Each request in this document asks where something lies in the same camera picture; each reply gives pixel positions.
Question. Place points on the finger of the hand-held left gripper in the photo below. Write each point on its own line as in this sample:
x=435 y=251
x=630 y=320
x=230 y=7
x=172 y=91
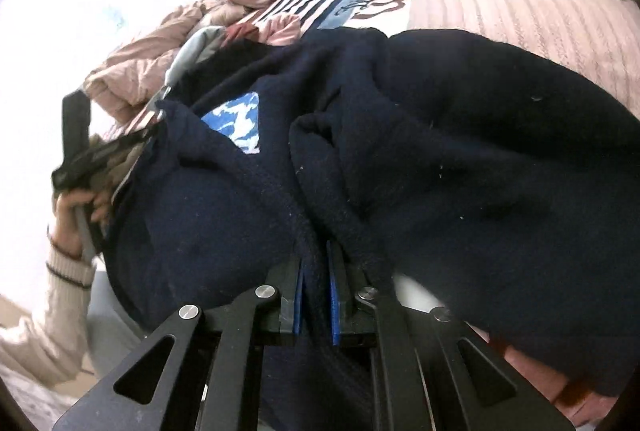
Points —
x=187 y=61

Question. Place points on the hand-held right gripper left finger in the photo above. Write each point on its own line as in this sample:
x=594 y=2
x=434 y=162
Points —
x=298 y=298

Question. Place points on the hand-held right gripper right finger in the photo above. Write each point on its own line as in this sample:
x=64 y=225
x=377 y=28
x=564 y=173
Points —
x=334 y=296

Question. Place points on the navy blue sweater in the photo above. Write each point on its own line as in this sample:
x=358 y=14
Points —
x=400 y=151

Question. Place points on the person's left hand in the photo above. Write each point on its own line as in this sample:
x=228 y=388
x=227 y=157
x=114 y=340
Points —
x=75 y=218

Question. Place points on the pink padded jacket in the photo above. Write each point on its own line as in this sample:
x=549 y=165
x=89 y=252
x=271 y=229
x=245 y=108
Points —
x=165 y=46

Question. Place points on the pink quilted bedspread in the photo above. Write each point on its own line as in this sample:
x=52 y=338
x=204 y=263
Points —
x=530 y=16

